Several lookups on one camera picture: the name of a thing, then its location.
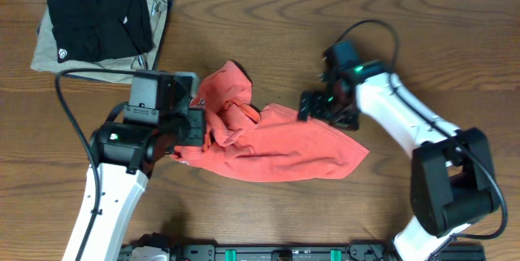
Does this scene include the black folded garment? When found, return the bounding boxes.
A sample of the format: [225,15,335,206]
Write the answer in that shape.
[47,0,153,63]

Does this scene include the red printed t-shirt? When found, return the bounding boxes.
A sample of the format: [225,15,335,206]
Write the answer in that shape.
[171,60,369,182]

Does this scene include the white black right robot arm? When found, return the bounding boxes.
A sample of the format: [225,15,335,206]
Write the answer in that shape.
[298,60,508,260]

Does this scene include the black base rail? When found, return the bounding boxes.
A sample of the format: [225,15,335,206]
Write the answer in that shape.
[121,242,487,261]

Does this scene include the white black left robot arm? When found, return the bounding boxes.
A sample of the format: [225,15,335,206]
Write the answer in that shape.
[63,104,206,260]

